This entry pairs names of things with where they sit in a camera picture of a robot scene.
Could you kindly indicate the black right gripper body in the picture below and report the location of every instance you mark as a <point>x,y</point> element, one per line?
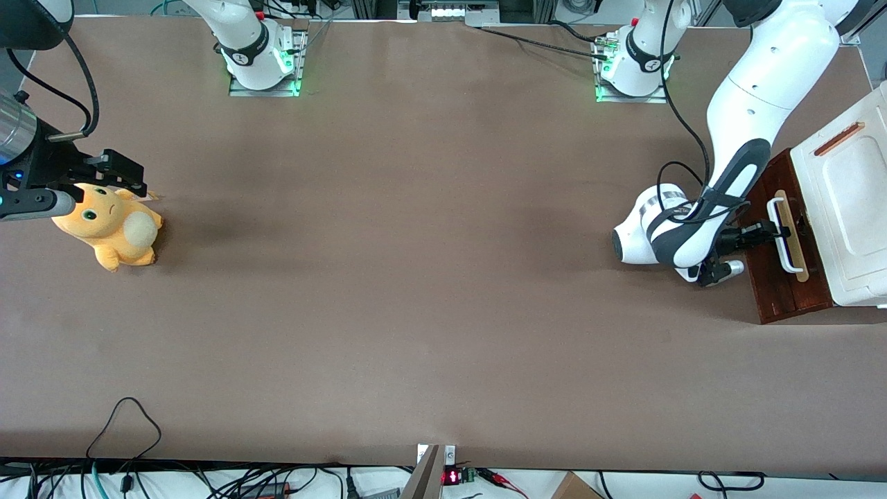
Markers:
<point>50,161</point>

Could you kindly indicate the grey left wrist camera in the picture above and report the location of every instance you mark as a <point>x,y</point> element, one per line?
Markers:
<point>726,272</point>

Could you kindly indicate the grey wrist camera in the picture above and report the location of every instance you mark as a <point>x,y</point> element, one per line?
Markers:
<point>34,204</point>
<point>726,272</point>

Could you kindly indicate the yellow plush toy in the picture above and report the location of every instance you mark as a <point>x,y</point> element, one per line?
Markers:
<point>118,235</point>

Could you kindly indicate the brown cardboard box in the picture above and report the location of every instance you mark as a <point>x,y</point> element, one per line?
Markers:
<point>574,488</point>

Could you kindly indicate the dark wooden drawer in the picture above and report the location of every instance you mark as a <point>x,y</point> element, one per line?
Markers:
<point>759,277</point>

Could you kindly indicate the small metal bracket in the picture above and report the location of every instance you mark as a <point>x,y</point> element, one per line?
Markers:
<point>450,455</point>

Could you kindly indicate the wooden board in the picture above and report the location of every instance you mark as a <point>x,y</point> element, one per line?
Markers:
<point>424,478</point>

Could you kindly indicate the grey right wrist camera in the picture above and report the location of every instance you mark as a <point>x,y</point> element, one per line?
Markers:
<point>34,204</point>

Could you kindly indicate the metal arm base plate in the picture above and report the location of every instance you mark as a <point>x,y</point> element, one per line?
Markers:
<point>267,92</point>
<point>630,99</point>

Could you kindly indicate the black power adapter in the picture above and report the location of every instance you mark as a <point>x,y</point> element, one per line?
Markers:
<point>274,491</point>

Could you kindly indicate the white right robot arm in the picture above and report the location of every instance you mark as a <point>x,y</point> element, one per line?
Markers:
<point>246,41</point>

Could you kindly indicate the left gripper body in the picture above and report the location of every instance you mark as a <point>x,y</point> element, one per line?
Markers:
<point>736,240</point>

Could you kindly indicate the aluminium profile frame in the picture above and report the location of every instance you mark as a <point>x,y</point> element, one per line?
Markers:
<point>849,34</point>

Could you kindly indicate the metal device with lights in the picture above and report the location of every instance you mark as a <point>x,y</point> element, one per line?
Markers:
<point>450,12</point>

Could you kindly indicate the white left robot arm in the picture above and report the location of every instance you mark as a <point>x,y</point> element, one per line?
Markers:
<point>762,69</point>

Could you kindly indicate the white drawer cabinet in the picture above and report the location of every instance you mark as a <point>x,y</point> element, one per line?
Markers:
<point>852,208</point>

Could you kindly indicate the red LED display module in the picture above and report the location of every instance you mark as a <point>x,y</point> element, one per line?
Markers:
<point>452,477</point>

